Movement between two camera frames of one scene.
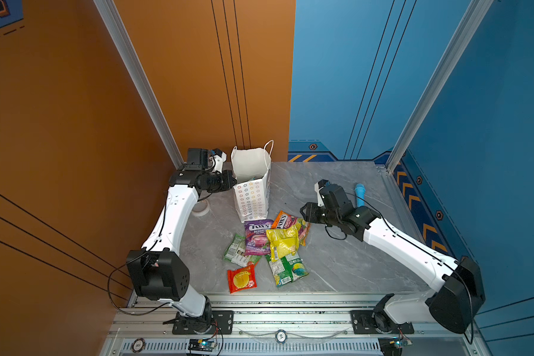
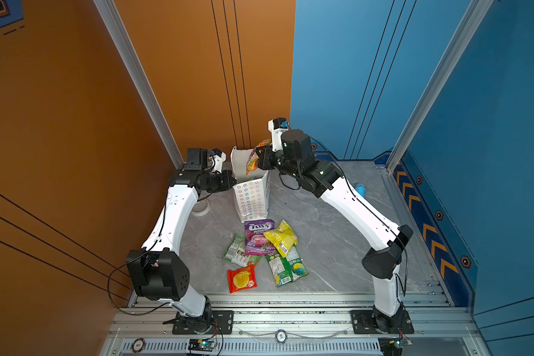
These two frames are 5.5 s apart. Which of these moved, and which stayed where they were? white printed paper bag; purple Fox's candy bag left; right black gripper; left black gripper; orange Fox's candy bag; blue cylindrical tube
Moved: right black gripper; orange Fox's candy bag
Stayed: blue cylindrical tube; left black gripper; white printed paper bag; purple Fox's candy bag left
